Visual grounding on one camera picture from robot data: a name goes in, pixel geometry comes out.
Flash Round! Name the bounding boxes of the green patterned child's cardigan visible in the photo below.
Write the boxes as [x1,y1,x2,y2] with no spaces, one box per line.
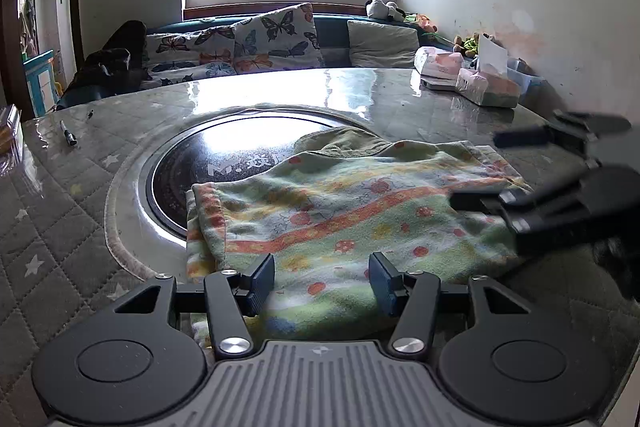
[186,127,524,340]

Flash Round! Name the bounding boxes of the black clothes pile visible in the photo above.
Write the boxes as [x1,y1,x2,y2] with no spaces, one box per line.
[55,20,146,110]

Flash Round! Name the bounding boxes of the clear plastic storage box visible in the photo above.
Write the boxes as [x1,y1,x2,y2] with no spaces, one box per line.
[506,57,544,100]

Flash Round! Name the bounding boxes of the tissue pack with paper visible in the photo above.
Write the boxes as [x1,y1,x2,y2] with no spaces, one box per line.
[456,34,521,109]

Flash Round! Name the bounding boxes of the round black induction cooktop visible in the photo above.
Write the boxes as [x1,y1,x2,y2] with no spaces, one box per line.
[145,110,347,239]

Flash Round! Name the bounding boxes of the flat book under tissues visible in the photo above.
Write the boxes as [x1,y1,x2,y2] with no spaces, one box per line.
[421,76,456,91]

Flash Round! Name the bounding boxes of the pink tissue pack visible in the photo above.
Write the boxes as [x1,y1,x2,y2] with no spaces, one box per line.
[413,46,463,80]

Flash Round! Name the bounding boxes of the quilted grey star tablecloth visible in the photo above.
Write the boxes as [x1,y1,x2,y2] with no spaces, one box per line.
[1,69,639,426]

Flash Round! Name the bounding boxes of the small plush toys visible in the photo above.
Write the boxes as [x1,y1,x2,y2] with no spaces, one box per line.
[404,13,501,60]

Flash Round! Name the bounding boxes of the grey plain cushion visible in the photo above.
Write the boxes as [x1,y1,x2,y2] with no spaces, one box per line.
[347,20,421,69]

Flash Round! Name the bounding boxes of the black silver pen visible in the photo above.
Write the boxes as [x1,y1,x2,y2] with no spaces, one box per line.
[60,120,78,147]

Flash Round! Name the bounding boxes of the white plush toy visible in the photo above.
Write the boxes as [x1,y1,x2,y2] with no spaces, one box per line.
[364,0,406,23]

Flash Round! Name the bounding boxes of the butterfly print cushion lying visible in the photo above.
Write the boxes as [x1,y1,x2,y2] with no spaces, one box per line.
[141,26,236,89]

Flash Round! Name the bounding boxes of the blue sofa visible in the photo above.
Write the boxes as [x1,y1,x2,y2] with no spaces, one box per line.
[55,3,446,110]

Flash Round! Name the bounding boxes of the butterfly print cushion upright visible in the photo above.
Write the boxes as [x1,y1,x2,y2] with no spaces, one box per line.
[231,3,324,74]

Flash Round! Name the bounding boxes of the clear plastic clamshell container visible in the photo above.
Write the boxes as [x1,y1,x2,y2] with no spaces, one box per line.
[0,105,24,176]

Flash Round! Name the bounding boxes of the blue white cabinet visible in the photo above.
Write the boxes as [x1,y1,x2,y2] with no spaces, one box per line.
[23,50,58,117]

